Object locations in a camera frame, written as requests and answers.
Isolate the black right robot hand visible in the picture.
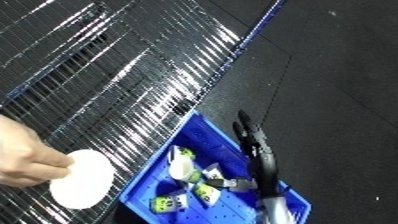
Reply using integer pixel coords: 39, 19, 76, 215
206, 109, 285, 202

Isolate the person's hand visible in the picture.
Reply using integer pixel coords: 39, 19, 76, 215
0, 114, 77, 188

